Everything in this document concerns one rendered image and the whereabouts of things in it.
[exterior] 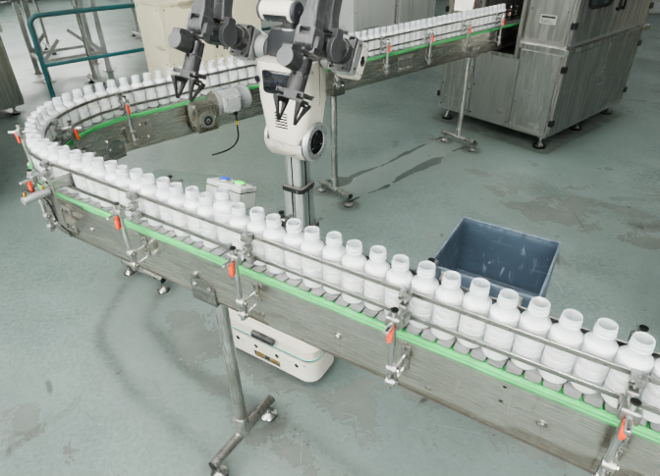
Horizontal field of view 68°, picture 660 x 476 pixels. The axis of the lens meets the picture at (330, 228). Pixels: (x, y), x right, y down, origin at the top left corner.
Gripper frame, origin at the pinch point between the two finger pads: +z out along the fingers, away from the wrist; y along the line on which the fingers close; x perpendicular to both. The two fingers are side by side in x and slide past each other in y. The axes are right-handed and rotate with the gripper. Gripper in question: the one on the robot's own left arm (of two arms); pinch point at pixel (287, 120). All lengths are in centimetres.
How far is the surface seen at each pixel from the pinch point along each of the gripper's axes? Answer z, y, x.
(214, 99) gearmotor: -1, -93, 72
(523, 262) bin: 22, 77, 40
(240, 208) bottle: 26.0, 10.6, -26.6
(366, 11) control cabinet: -181, -242, 491
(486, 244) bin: 20, 65, 39
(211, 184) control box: 25.6, -13.4, -10.8
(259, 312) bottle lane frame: 54, 19, -16
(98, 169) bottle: 32, -48, -24
